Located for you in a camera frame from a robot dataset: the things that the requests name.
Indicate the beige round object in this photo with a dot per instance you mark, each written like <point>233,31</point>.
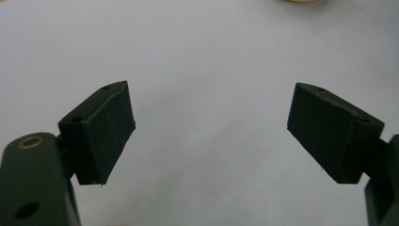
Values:
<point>303,1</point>

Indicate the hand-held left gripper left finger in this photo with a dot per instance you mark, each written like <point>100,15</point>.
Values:
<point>105,135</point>

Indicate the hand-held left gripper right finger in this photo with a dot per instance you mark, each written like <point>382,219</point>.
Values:
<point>327,133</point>

